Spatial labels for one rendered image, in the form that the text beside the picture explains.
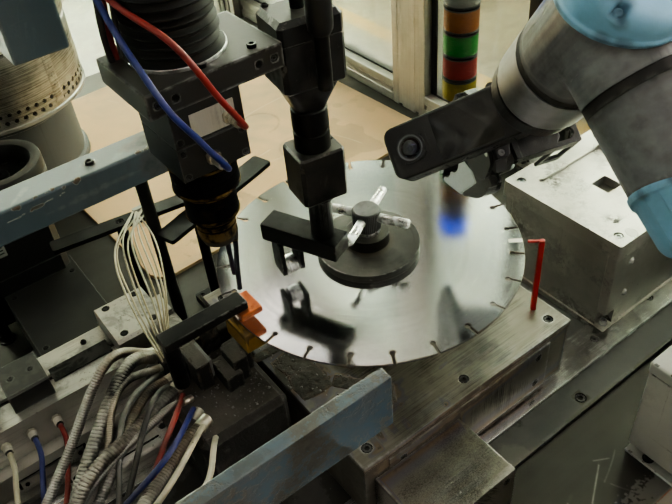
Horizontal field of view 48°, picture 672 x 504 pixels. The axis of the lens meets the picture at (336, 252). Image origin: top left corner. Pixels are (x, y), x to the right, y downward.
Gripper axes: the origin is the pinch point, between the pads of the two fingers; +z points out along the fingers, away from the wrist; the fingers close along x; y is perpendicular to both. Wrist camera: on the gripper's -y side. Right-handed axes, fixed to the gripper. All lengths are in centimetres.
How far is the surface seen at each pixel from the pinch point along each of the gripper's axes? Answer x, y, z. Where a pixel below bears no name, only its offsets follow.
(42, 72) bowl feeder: 43, -39, 41
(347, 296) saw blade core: -8.0, -12.8, 4.2
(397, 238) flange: -3.5, -5.1, 6.6
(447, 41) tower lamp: 19.4, 11.5, 13.1
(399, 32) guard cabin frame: 38, 20, 48
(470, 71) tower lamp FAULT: 15.6, 14.0, 15.4
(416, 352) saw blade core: -15.6, -9.5, -1.5
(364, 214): -0.6, -8.5, 3.3
